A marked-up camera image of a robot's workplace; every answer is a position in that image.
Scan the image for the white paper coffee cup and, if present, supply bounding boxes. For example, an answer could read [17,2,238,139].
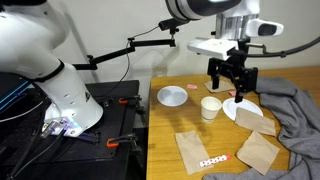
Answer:
[200,96,223,124]

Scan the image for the thin black camera cable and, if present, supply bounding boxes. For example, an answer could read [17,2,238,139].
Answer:
[99,25,161,98]

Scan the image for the orange black bar clamp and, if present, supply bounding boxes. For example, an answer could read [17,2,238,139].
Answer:
[118,94,144,106]
[106,133,139,149]

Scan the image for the brown paper napkin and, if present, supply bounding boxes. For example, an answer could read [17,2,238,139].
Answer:
[234,107,278,137]
[203,79,236,94]
[235,129,281,176]
[174,129,214,176]

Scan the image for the black perforated base board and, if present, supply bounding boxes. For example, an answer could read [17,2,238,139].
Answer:
[43,79,141,159]

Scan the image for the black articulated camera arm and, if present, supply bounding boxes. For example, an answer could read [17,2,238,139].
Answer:
[71,37,177,71]

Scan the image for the black robot stand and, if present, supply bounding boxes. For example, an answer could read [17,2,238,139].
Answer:
[0,79,148,180]

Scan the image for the white round plate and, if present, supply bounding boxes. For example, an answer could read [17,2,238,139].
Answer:
[156,85,189,108]
[222,97,264,122]

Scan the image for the white marker with red dots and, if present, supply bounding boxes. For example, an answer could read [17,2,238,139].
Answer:
[198,153,232,168]

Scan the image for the black box with blue stripes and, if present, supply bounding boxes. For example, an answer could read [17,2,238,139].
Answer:
[0,71,43,114]

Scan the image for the black base cables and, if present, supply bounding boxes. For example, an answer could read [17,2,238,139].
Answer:
[6,109,68,180]

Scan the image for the grey fabric cloth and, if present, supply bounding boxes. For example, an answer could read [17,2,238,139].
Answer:
[202,75,320,180]

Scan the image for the thick black gripper cable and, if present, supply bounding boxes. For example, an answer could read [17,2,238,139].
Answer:
[246,34,320,58]

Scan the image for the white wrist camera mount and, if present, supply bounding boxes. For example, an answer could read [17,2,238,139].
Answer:
[186,37,240,62]

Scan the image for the black exterior camera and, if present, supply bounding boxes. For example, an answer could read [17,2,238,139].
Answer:
[158,17,191,33]

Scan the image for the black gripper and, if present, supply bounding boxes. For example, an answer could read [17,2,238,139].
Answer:
[206,46,259,104]

